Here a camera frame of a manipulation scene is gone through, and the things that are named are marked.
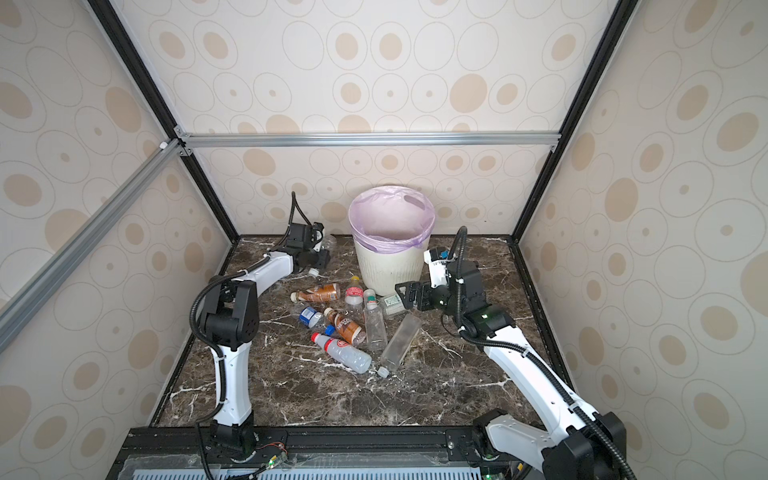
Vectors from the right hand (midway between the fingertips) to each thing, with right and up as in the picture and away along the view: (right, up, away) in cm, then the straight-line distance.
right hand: (412, 284), depth 76 cm
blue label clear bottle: (-29, -12, +16) cm, 36 cm away
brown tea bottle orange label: (-18, -14, +13) cm, 27 cm away
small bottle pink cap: (-18, -6, +21) cm, 29 cm away
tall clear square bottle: (-3, -20, +16) cm, 25 cm away
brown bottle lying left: (-28, -4, +21) cm, 36 cm away
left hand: (-27, +11, +27) cm, 40 cm away
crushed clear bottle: (-27, +13, +28) cm, 41 cm away
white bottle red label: (-18, -21, +9) cm, 29 cm away
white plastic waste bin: (-8, +3, +14) cm, 16 cm away
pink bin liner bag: (-5, +20, +24) cm, 32 cm away
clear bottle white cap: (-10, -14, +19) cm, 25 cm away
